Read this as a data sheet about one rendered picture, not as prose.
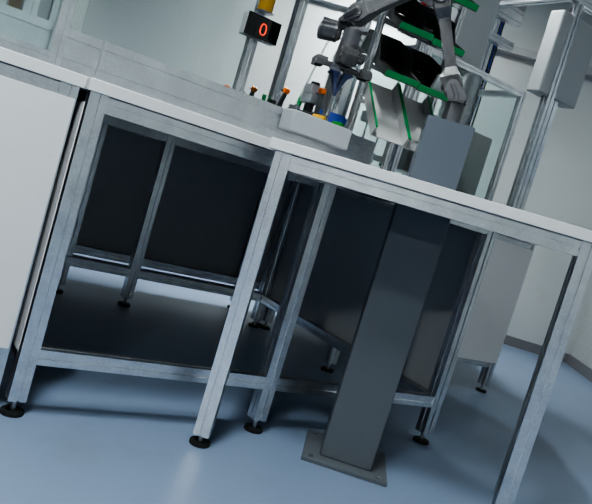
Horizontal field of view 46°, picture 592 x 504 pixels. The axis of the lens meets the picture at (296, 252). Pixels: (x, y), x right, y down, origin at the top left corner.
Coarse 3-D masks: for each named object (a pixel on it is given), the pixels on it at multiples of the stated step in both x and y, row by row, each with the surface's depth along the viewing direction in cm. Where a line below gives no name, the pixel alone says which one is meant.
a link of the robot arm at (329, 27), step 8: (352, 8) 209; (360, 8) 208; (344, 16) 209; (352, 16) 209; (320, 24) 212; (328, 24) 212; (336, 24) 212; (344, 24) 213; (352, 24) 216; (320, 32) 213; (328, 32) 212; (336, 32) 211; (328, 40) 214; (336, 40) 216
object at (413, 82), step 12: (384, 36) 251; (384, 48) 254; (396, 48) 255; (384, 60) 249; (396, 60) 252; (408, 60) 244; (384, 72) 230; (396, 72) 241; (408, 72) 242; (408, 84) 233
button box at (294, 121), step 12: (288, 120) 197; (300, 120) 197; (312, 120) 199; (324, 120) 201; (300, 132) 198; (312, 132) 200; (324, 132) 202; (336, 132) 204; (348, 132) 206; (324, 144) 210; (336, 144) 205
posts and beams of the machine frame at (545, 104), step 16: (512, 0) 379; (528, 0) 370; (544, 0) 361; (560, 0) 355; (576, 0) 348; (496, 16) 394; (512, 16) 396; (576, 16) 351; (496, 32) 399; (512, 48) 402; (560, 64) 353; (544, 96) 356; (544, 112) 355; (528, 144) 358; (528, 160) 357; (528, 176) 359; (512, 192) 360
